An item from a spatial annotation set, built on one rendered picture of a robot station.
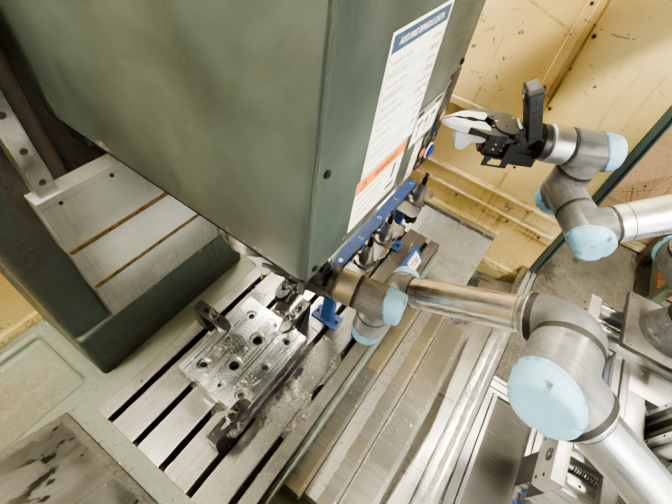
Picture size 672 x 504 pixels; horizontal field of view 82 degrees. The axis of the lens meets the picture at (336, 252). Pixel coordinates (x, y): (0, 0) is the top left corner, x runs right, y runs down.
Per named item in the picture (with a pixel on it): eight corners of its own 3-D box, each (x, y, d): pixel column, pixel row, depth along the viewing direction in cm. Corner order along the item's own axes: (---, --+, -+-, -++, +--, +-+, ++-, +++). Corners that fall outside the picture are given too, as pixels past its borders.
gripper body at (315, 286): (279, 286, 88) (327, 308, 86) (279, 264, 81) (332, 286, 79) (294, 262, 92) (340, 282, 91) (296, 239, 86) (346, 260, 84)
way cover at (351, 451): (464, 333, 168) (479, 315, 155) (351, 548, 117) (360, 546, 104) (404, 296, 176) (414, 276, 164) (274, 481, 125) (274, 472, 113)
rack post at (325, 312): (343, 320, 133) (357, 269, 110) (334, 331, 130) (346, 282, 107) (319, 304, 136) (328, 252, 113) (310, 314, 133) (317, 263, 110)
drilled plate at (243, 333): (306, 344, 122) (307, 337, 118) (241, 423, 105) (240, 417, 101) (251, 304, 128) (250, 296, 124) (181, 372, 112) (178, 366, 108)
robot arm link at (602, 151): (608, 184, 79) (639, 149, 72) (556, 176, 79) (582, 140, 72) (595, 160, 84) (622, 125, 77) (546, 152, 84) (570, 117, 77)
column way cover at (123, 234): (223, 235, 150) (204, 117, 110) (114, 321, 123) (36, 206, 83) (214, 229, 151) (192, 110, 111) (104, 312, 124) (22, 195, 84)
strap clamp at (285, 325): (309, 319, 132) (312, 295, 120) (284, 347, 124) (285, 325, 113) (301, 313, 133) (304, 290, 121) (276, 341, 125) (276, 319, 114)
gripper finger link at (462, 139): (435, 149, 77) (480, 156, 77) (445, 123, 72) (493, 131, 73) (434, 140, 79) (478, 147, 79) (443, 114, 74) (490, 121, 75)
